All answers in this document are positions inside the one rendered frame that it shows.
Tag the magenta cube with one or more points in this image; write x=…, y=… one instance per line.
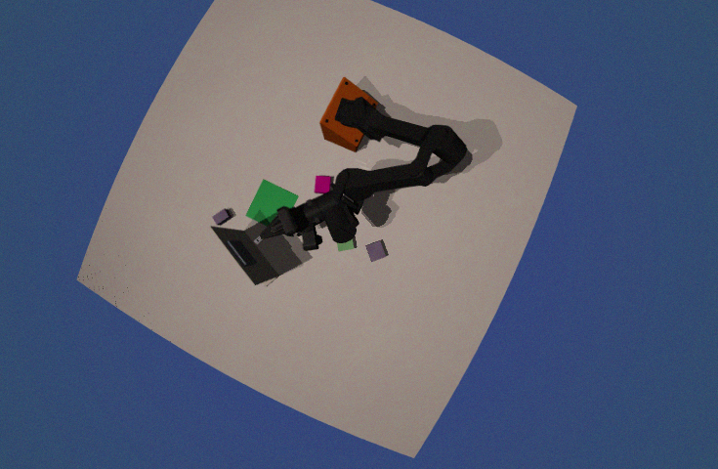
x=322, y=184

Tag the small green block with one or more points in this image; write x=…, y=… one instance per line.
x=345, y=246

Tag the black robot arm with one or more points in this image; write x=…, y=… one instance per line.
x=358, y=184

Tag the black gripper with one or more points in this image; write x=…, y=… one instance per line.
x=287, y=220

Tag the green square patch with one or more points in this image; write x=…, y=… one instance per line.
x=267, y=200

